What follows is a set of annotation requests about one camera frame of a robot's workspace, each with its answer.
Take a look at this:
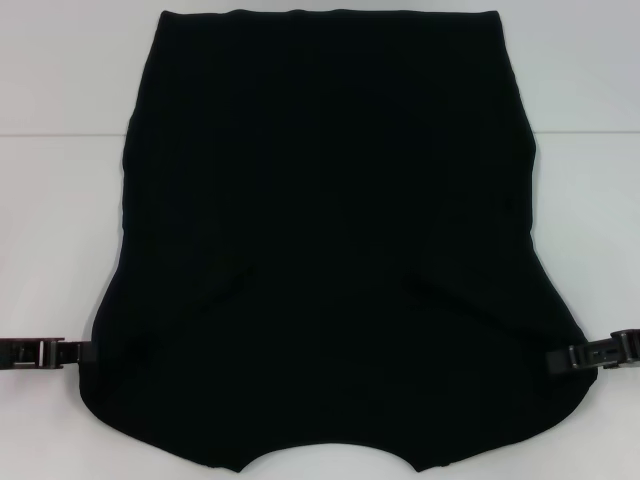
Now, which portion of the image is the black t-shirt with white lettering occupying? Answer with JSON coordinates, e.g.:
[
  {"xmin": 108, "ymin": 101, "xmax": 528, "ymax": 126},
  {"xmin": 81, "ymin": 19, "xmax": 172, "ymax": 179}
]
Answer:
[{"xmin": 74, "ymin": 7, "xmax": 588, "ymax": 474}]

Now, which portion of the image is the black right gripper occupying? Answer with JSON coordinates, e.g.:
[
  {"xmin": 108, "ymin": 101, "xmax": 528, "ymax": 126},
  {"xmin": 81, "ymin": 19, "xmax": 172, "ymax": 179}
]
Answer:
[{"xmin": 546, "ymin": 326, "xmax": 640, "ymax": 376}]

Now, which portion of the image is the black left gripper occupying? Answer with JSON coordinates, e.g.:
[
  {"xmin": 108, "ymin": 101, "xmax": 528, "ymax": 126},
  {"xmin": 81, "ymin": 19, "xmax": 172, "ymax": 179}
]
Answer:
[{"xmin": 0, "ymin": 336, "xmax": 99, "ymax": 373}]

